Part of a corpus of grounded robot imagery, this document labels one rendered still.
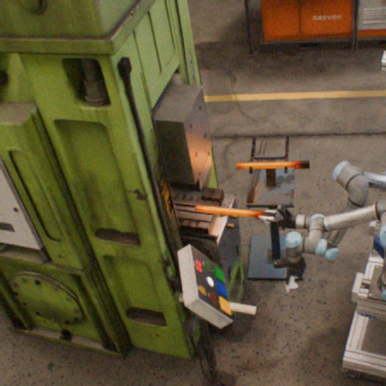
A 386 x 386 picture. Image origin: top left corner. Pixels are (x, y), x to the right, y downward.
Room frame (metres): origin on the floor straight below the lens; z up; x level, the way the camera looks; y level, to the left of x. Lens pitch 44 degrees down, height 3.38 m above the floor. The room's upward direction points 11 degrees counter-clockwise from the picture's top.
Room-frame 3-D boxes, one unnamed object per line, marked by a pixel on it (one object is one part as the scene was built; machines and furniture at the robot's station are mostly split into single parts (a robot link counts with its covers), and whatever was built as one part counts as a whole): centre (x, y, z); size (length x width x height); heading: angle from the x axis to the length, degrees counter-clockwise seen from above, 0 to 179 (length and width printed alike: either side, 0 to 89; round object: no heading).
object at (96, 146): (2.21, 0.37, 1.15); 0.44 x 0.26 x 2.30; 64
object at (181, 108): (2.45, 0.10, 1.56); 0.42 x 0.39 x 0.40; 64
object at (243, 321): (2.29, -0.12, 0.01); 0.58 x 0.39 x 0.01; 154
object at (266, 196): (2.71, -0.50, 0.75); 0.40 x 0.30 x 0.02; 164
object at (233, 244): (2.46, 0.10, 0.69); 0.56 x 0.38 x 0.45; 64
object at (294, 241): (1.78, -0.42, 1.23); 0.09 x 0.08 x 0.11; 68
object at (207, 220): (2.41, 0.11, 0.96); 0.42 x 0.20 x 0.09; 64
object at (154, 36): (2.51, 0.23, 2.06); 0.44 x 0.41 x 0.47; 64
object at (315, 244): (1.76, -0.51, 1.23); 0.11 x 0.11 x 0.08; 68
